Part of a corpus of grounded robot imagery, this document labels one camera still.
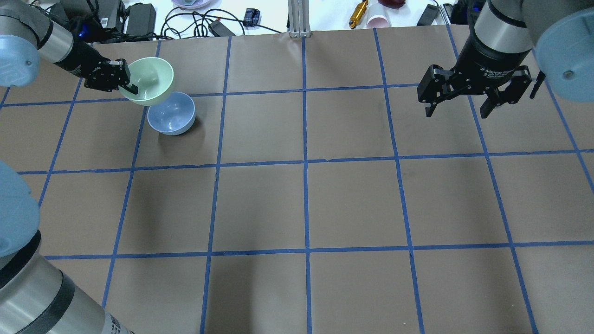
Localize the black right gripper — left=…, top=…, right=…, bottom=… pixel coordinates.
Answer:
left=417, top=32, right=532, bottom=119

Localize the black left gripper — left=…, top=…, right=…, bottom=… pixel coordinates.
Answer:
left=54, top=40, right=139, bottom=95

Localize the green bowl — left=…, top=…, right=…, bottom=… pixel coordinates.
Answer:
left=120, top=57, right=174, bottom=106

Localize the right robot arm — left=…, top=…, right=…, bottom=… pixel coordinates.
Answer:
left=417, top=0, right=594, bottom=119

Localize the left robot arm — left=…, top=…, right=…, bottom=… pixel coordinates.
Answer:
left=0, top=0, right=131, bottom=334

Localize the blue bowl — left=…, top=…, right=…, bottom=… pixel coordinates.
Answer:
left=147, top=92, right=197, bottom=136

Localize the black power adapter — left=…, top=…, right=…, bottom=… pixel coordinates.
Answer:
left=125, top=3, right=156, bottom=36

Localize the purple plate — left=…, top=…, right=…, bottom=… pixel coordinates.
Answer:
left=171, top=0, right=220, bottom=9

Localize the gold cylindrical tool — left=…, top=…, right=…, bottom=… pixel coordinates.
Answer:
left=348, top=0, right=368, bottom=29

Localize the aluminium frame post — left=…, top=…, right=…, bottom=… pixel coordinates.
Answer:
left=288, top=0, right=311, bottom=38

